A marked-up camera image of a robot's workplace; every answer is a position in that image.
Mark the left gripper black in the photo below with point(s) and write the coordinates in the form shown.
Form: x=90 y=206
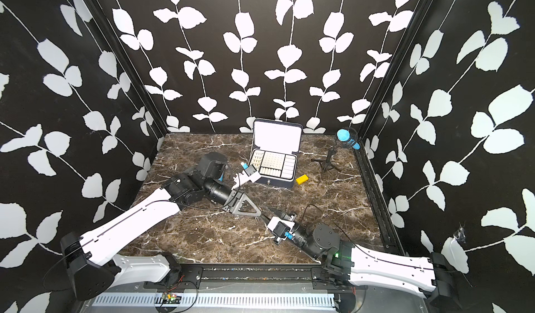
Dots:
x=235 y=201

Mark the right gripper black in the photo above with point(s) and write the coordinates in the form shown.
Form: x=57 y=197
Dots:
x=288 y=217

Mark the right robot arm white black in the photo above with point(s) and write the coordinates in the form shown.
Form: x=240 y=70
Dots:
x=430 y=278

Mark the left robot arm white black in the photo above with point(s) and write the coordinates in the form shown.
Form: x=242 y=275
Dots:
x=92 y=260

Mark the yellow rectangular block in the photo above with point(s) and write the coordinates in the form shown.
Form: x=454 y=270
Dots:
x=302 y=179

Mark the black mini tripod stand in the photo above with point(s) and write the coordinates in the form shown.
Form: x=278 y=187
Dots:
x=326 y=164

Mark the blue microphone on tripod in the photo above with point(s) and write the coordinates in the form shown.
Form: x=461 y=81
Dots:
x=348 y=138

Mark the small green circuit board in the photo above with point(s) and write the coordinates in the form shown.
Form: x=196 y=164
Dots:
x=170 y=299

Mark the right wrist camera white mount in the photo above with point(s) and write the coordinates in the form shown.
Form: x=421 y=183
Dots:
x=282 y=225

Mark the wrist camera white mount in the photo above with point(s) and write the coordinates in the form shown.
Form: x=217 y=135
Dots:
x=248 y=174
x=282 y=225

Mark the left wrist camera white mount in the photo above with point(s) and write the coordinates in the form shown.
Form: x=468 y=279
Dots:
x=248 y=174

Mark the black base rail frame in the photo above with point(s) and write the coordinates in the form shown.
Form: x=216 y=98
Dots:
x=259 y=277

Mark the white slotted cable duct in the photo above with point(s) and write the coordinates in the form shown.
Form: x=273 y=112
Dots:
x=226 y=300

